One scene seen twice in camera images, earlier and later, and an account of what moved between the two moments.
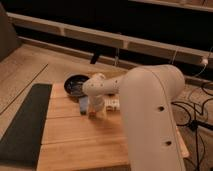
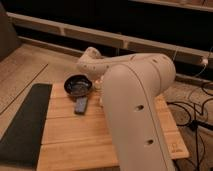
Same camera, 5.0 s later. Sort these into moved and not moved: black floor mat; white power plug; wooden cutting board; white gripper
Moved: white gripper
Not moved: white power plug; wooden cutting board; black floor mat
